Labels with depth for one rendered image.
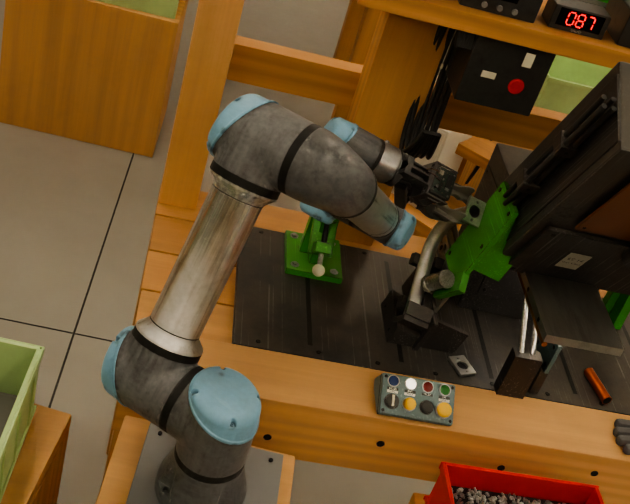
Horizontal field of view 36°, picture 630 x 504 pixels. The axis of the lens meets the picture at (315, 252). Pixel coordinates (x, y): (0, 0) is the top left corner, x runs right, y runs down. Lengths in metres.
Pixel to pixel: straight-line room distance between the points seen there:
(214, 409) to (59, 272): 2.03
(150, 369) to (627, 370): 1.18
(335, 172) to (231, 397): 0.38
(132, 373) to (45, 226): 2.15
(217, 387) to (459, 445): 0.62
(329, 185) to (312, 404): 0.56
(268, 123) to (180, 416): 0.46
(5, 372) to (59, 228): 1.90
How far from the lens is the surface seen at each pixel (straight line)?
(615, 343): 1.92
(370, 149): 1.82
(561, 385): 2.14
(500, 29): 1.97
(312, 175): 1.40
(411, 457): 1.94
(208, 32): 2.06
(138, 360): 1.52
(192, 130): 2.17
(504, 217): 1.90
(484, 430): 1.94
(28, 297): 3.32
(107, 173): 3.99
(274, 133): 1.42
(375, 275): 2.21
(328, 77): 2.20
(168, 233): 2.18
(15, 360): 1.75
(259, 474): 1.70
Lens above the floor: 2.14
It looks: 34 degrees down
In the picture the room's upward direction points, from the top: 18 degrees clockwise
